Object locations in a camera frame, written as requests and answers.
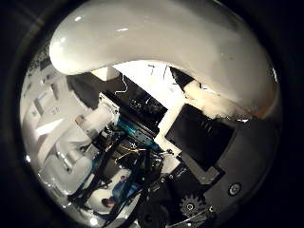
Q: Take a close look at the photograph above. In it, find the white spray bottle yellow label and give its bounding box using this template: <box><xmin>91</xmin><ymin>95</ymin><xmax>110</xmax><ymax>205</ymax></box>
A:
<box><xmin>48</xmin><ymin>0</ymin><xmax>283</xmax><ymax>120</ymax></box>

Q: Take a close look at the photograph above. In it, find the black box blue panel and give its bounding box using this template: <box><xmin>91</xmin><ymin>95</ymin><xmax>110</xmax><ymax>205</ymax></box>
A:
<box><xmin>116</xmin><ymin>116</ymin><xmax>163</xmax><ymax>154</ymax></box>

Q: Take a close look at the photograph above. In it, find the person in blue shirt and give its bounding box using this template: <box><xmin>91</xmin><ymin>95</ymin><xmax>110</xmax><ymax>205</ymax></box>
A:
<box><xmin>101</xmin><ymin>170</ymin><xmax>141</xmax><ymax>211</ymax></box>

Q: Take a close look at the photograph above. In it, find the black cable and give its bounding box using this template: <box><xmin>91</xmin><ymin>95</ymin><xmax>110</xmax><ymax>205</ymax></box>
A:
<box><xmin>67</xmin><ymin>136</ymin><xmax>123</xmax><ymax>205</ymax></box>

